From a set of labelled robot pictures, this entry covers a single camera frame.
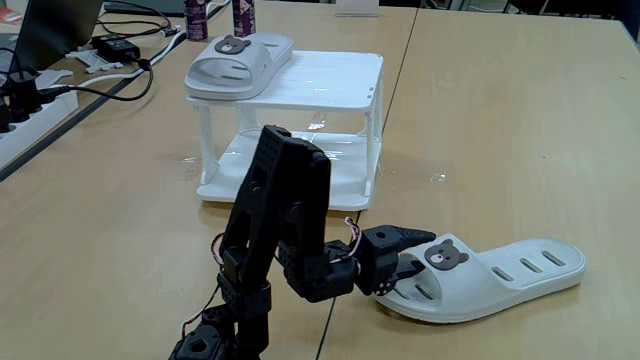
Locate white plastic box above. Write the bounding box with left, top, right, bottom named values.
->
left=187, top=49, right=385, bottom=211

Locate white printed plastic part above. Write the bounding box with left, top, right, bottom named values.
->
left=64, top=48, right=125, bottom=75

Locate red black arm wire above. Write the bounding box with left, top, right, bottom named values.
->
left=209, top=232, right=226, bottom=267

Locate dark laptop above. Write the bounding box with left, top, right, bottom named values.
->
left=9, top=0, right=105, bottom=74

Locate purple drink can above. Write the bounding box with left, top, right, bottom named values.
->
left=183, top=0, right=209, bottom=42
left=231, top=0, right=257, bottom=39

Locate white power strip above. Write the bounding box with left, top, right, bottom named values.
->
left=0, top=89, right=80, bottom=171

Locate white flat plastic piece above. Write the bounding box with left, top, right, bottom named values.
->
left=32, top=68, right=75, bottom=91

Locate black power adapter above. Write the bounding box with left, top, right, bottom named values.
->
left=91, top=33, right=142, bottom=64

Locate black plug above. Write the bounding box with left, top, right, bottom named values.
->
left=2, top=69, right=44, bottom=124

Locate white bear slipper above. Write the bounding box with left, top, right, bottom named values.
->
left=183, top=32, right=295, bottom=101
left=374, top=232, right=587, bottom=325

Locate red packet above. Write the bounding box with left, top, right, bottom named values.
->
left=0, top=7, right=25, bottom=26

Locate black looped cable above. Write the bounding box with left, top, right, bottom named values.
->
left=97, top=0, right=174, bottom=39

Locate white cable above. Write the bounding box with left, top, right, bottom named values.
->
left=74, top=30, right=187, bottom=89

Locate black power cable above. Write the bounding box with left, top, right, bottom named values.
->
left=37, top=58, right=155, bottom=103

